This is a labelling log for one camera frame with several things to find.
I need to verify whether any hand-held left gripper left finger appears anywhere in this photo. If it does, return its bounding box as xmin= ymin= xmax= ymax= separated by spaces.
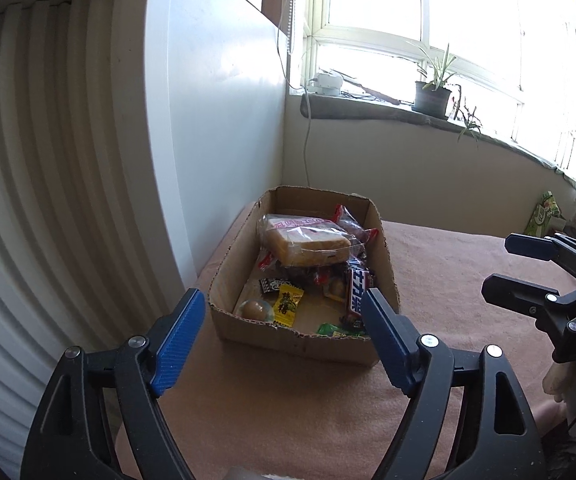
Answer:
xmin=20 ymin=287 xmax=207 ymax=480

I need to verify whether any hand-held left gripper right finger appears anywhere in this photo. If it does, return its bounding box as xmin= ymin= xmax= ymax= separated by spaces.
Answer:
xmin=360 ymin=287 xmax=549 ymax=480

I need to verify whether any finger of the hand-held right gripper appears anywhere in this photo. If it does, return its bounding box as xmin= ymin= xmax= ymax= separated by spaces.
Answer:
xmin=481 ymin=273 xmax=576 ymax=331
xmin=504 ymin=232 xmax=576 ymax=281

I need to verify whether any black chocolate bar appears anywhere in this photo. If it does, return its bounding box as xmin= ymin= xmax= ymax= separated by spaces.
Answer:
xmin=340 ymin=311 xmax=369 ymax=336

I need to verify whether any small green candy packet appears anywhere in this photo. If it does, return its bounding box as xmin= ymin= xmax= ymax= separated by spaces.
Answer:
xmin=316 ymin=322 xmax=366 ymax=339

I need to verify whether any brown chocolate bar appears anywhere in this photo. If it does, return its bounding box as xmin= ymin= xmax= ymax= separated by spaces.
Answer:
xmin=345 ymin=265 xmax=376 ymax=328

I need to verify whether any round pastry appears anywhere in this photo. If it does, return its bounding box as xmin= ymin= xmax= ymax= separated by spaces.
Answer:
xmin=238 ymin=299 xmax=271 ymax=322

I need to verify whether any brown cardboard box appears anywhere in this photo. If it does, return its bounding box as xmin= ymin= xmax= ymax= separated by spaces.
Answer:
xmin=209 ymin=186 xmax=401 ymax=368

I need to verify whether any yellow candy packet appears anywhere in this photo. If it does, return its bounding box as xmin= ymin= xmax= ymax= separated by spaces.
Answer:
xmin=273 ymin=282 xmax=303 ymax=328

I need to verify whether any red cake packet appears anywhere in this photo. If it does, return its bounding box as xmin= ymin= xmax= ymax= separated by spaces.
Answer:
xmin=332 ymin=204 xmax=379 ymax=261

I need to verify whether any sliced bread packet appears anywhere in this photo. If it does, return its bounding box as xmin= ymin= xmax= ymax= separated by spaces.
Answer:
xmin=258 ymin=214 xmax=353 ymax=267

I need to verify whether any person's right hand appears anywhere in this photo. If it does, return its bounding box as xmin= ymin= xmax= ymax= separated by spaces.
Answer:
xmin=542 ymin=362 xmax=576 ymax=405

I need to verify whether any green paper bag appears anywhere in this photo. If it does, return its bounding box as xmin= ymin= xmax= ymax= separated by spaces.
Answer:
xmin=525 ymin=191 xmax=566 ymax=236

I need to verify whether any potted spider plant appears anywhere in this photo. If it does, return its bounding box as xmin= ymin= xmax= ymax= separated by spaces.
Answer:
xmin=408 ymin=42 xmax=484 ymax=143

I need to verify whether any white wardrobe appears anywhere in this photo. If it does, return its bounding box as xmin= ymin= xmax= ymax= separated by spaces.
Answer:
xmin=112 ymin=0 xmax=289 ymax=291

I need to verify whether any white power box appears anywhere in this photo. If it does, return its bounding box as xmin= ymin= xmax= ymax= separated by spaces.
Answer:
xmin=309 ymin=72 xmax=343 ymax=97

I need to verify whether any white ribbed wall panel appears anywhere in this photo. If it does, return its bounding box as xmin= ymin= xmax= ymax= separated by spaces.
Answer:
xmin=0 ymin=0 xmax=199 ymax=461

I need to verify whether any white window frame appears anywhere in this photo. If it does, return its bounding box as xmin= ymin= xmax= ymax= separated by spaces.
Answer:
xmin=293 ymin=0 xmax=576 ymax=171

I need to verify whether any beaded blind cord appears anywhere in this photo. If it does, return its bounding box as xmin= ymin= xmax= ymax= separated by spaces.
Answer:
xmin=287 ymin=0 xmax=297 ymax=57

